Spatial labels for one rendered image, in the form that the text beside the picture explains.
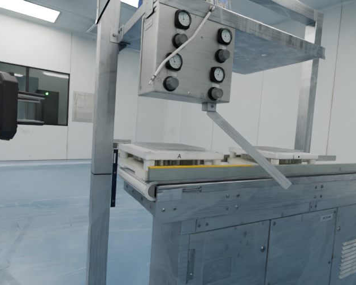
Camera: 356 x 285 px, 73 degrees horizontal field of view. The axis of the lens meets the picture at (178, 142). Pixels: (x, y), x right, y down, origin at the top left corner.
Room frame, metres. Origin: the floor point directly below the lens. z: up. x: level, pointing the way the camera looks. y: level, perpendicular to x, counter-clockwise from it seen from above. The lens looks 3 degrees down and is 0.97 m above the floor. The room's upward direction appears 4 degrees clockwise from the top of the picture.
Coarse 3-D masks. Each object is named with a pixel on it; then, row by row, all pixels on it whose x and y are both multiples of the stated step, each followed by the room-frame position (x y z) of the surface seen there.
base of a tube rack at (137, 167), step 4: (120, 160) 0.76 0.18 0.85; (124, 160) 0.73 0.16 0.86; (128, 160) 0.73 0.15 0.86; (132, 160) 0.74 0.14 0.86; (120, 164) 0.75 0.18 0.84; (124, 164) 0.72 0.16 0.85; (128, 164) 0.69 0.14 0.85; (132, 164) 0.66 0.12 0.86; (136, 164) 0.67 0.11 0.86; (140, 164) 0.67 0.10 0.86; (124, 168) 0.72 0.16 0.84; (132, 168) 0.66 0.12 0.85; (136, 168) 0.63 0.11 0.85; (140, 168) 0.61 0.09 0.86; (136, 172) 0.63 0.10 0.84; (140, 172) 0.60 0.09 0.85; (144, 172) 0.58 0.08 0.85; (140, 176) 0.60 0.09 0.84; (144, 176) 0.58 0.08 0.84
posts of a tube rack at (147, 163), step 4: (120, 152) 0.77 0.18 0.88; (124, 152) 0.77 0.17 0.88; (120, 156) 0.77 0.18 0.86; (124, 156) 0.77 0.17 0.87; (144, 160) 0.59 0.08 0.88; (148, 160) 0.58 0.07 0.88; (152, 160) 0.58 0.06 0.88; (212, 160) 0.69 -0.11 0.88; (216, 160) 0.69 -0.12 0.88; (220, 160) 0.70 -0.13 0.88; (144, 164) 0.59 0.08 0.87; (148, 164) 0.58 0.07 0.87; (152, 164) 0.59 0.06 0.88; (212, 164) 0.69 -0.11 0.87; (216, 164) 0.69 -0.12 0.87; (144, 168) 0.59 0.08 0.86
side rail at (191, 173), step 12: (168, 168) 0.59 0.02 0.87; (180, 168) 0.60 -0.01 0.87; (192, 168) 0.62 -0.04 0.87; (204, 168) 0.64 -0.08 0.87; (216, 168) 0.66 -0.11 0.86; (228, 168) 0.68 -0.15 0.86; (240, 168) 0.70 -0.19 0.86; (252, 168) 0.72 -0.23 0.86; (276, 168) 0.78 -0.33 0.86; (288, 168) 0.81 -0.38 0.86; (300, 168) 0.84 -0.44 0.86; (312, 168) 0.88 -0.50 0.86; (324, 168) 0.91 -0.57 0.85; (336, 168) 0.95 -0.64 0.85; (348, 168) 1.00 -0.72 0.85; (156, 180) 0.57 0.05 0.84
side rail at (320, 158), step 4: (128, 156) 0.81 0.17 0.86; (132, 156) 0.82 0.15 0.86; (224, 156) 1.02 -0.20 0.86; (228, 156) 1.03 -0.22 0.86; (236, 156) 1.05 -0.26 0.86; (240, 156) 1.06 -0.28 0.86; (320, 156) 1.36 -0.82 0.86; (324, 156) 1.38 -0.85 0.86; (328, 156) 1.40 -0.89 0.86; (332, 156) 1.42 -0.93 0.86; (208, 160) 0.98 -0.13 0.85; (224, 160) 1.02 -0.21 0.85; (304, 160) 1.29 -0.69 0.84; (316, 160) 1.35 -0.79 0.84; (320, 160) 1.36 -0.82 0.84; (324, 160) 1.38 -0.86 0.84; (328, 160) 1.40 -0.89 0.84; (332, 160) 1.42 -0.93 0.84
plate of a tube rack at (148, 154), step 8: (120, 144) 0.77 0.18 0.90; (128, 144) 0.77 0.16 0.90; (128, 152) 0.69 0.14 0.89; (136, 152) 0.63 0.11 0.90; (144, 152) 0.59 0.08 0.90; (152, 152) 0.58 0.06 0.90; (160, 152) 0.60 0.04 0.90; (168, 152) 0.61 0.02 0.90; (176, 152) 0.62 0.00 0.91; (184, 152) 0.64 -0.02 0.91; (192, 152) 0.65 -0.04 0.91; (200, 152) 0.67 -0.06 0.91; (208, 152) 0.68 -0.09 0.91; (216, 152) 0.70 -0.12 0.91
